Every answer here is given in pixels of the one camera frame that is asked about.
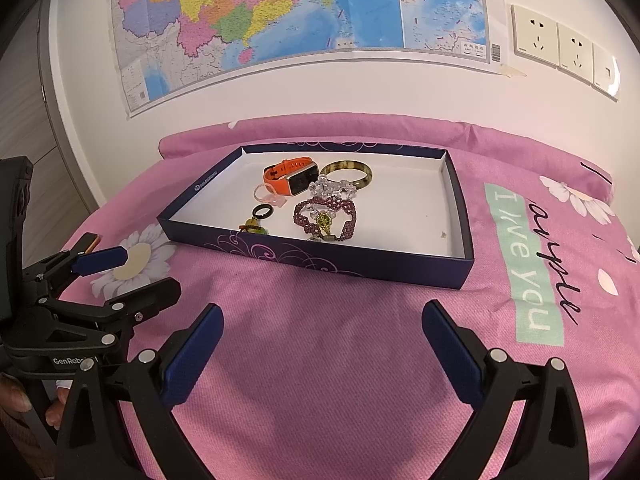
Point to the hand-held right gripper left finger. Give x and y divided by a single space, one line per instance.
195 355

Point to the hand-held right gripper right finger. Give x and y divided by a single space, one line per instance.
450 355

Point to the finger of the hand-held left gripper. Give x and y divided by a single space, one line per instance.
150 297
102 260

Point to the green drop earring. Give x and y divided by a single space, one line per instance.
255 228

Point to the navy cardboard box lid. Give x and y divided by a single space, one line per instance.
400 210

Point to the pink translucent hair clip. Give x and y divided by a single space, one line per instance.
275 199

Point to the orange smartwatch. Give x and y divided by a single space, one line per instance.
280 180

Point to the amber bangle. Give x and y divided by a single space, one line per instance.
367 175

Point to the person's left hand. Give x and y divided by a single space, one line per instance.
12 392

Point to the small red flat case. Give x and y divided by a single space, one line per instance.
89 245

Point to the pink flower-print bedsheet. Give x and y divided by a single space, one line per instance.
310 385

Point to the grey cabinet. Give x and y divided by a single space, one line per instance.
25 110

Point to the colourful wall map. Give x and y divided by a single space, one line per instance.
300 10

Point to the white wall switch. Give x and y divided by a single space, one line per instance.
606 70

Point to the white wall socket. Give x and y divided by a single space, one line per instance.
576 51
535 35

